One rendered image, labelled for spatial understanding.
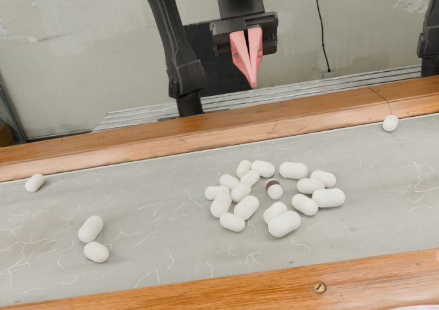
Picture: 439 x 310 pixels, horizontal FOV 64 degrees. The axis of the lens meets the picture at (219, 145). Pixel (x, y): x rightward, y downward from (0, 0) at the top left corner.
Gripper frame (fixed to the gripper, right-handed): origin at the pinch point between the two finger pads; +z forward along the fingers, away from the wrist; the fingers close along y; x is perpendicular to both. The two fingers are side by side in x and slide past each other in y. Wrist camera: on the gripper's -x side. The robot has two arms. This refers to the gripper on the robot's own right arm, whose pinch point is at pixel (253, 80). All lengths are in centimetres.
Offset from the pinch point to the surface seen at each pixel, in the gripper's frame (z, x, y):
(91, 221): 18.2, -3.2, -22.4
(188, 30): -137, 136, -26
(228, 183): 15.0, 0.1, -5.5
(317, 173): 15.7, -0.8, 5.6
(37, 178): 7.3, 6.7, -36.3
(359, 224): 23.1, -4.9, 7.8
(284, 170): 14.0, 0.8, 1.9
